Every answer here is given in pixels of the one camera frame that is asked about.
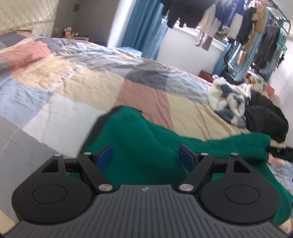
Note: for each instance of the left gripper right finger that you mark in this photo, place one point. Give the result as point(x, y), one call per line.
point(201, 168)

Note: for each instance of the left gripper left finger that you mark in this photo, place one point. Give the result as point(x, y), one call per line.
point(81, 174)

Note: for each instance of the green and white hoodie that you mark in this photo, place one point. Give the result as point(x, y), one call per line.
point(147, 154)

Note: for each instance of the black metal clothes rack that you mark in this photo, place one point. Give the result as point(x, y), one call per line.
point(282, 9)

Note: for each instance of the black padded jacket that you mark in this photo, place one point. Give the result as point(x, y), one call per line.
point(263, 116)

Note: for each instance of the pink box on floor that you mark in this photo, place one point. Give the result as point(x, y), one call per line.
point(270, 90)

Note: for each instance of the white and grey fleece garment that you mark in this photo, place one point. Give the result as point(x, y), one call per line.
point(228, 101)

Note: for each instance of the polka dot bag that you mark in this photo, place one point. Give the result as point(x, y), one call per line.
point(256, 82)

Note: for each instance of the patchwork plaid bed quilt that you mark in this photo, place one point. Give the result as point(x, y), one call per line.
point(53, 90)

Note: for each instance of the bottles on nightstand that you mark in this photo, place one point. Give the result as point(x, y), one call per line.
point(68, 33)

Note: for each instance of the blue window curtain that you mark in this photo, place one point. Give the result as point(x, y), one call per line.
point(146, 29)

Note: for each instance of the quilted beige headboard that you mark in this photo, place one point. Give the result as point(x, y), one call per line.
point(38, 16)

